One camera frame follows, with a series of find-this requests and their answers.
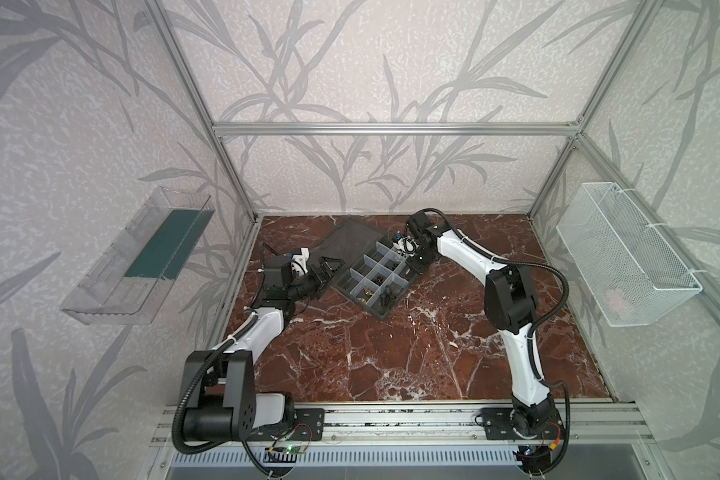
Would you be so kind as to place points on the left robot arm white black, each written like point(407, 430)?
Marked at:
point(218, 402)

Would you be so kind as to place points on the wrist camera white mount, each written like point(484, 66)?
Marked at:
point(405, 244)
point(300, 257)

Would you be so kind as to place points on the grey compartment organizer box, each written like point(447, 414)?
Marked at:
point(375, 274)

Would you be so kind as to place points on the clear wall shelf green mat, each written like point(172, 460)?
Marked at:
point(134, 276)

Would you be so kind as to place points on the small circuit board green led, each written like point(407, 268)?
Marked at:
point(284, 454)

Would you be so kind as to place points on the white wire mesh basket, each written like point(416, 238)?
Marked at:
point(634, 275)

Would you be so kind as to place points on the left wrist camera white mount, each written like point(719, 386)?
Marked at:
point(300, 257)

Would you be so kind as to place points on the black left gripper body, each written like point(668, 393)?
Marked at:
point(321, 275)

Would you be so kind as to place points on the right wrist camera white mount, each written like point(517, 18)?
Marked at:
point(405, 244)

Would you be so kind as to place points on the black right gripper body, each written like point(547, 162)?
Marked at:
point(415, 255)

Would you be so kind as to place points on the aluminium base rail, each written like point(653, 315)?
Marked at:
point(593, 421)

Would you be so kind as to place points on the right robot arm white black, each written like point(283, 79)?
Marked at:
point(510, 305)

